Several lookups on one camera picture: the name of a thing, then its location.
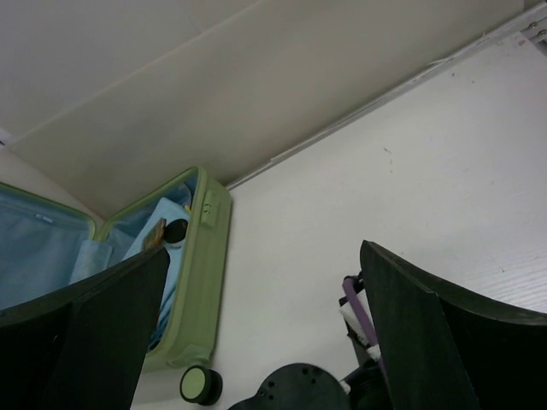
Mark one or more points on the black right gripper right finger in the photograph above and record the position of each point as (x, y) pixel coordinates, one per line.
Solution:
(446, 347)

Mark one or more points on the green suitcase blue lining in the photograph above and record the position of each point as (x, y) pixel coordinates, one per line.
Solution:
(46, 246)

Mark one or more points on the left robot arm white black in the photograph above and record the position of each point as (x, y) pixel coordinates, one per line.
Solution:
(306, 386)

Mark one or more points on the black round jar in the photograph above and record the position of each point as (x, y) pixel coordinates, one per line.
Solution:
(175, 233)

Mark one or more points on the light blue garment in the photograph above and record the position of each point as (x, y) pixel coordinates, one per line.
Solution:
(169, 211)

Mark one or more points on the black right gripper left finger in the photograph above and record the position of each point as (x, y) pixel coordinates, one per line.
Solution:
(83, 346)

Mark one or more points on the eyeshadow palette with mirror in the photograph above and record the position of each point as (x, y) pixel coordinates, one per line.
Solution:
(154, 237)

